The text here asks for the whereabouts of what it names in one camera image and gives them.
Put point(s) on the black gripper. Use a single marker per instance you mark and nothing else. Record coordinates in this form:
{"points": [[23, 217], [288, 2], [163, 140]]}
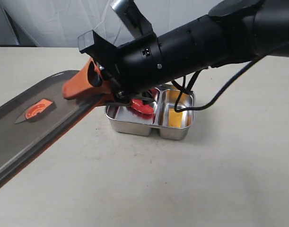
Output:
{"points": [[114, 74]]}

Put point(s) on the red sausage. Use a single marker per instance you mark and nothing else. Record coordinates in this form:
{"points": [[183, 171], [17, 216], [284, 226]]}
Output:
{"points": [[142, 108]]}

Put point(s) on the yellow cheese wedge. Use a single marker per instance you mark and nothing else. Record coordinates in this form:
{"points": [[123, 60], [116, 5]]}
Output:
{"points": [[174, 118]]}

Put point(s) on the dark transparent box lid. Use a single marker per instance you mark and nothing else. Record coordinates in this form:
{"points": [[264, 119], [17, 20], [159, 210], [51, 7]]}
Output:
{"points": [[35, 119]]}

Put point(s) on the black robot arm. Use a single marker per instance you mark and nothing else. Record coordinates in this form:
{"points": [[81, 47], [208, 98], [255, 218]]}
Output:
{"points": [[234, 31]]}

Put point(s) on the stainless steel lunch box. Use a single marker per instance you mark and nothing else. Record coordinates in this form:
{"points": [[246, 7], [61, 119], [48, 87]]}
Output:
{"points": [[127, 120]]}

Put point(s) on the white backdrop cloth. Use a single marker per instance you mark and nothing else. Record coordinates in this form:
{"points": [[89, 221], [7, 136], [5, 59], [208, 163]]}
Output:
{"points": [[58, 23]]}

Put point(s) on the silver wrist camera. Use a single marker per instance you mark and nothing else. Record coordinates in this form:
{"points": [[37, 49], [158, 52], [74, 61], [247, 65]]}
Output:
{"points": [[129, 14]]}

